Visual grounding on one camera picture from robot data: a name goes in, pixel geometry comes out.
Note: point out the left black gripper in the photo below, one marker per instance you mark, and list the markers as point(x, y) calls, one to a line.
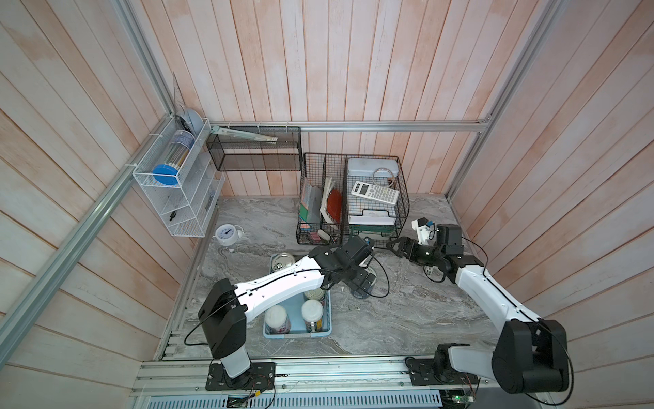
point(362, 275)

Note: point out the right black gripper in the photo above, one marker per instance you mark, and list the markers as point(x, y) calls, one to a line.
point(406, 244)

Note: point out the white lid yellow label can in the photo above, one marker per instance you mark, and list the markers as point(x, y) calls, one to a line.
point(312, 313)

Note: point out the blue yellow pull tab can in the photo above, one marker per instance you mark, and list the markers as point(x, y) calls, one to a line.
point(281, 261)

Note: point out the light blue plastic basket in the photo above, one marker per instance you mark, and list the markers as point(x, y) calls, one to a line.
point(298, 329)

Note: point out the white lid red label can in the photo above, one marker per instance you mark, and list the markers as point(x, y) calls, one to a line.
point(277, 320)

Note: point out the dark blue pull tab can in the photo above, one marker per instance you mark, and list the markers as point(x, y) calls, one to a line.
point(369, 278)

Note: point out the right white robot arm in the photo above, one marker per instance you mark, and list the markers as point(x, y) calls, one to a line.
point(531, 354)

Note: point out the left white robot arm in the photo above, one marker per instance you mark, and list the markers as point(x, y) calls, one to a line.
point(229, 308)

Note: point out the white eraser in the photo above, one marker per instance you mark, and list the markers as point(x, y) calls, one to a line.
point(323, 235)

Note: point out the green folder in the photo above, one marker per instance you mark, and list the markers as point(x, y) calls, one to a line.
point(374, 232)

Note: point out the red notebook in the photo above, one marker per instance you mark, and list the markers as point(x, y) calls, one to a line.
point(334, 206)

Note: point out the white calculator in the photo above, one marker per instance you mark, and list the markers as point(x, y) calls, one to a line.
point(385, 195)

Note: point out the white storage box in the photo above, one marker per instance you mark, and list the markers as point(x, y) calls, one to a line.
point(367, 169)

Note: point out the white alarm clock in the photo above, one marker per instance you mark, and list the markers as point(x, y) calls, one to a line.
point(229, 234)

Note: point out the pale green ruler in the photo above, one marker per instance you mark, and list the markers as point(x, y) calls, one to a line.
point(244, 135)

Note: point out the blue cap clear tube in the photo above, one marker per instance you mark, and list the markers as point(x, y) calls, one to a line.
point(168, 167)

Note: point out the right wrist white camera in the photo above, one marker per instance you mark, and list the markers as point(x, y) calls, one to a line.
point(425, 230)

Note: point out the black wire desk organizer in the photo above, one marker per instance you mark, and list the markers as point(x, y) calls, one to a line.
point(320, 173)

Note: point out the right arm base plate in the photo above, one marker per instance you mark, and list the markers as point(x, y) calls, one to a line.
point(431, 372)

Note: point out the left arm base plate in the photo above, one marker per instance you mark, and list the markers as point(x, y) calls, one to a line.
point(260, 376)

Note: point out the black mesh wall basket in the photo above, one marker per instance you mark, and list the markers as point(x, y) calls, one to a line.
point(233, 154)

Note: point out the white wire wall shelf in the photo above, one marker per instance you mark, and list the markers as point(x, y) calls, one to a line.
point(186, 208)

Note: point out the aluminium rail frame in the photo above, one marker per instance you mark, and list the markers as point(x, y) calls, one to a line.
point(319, 382)

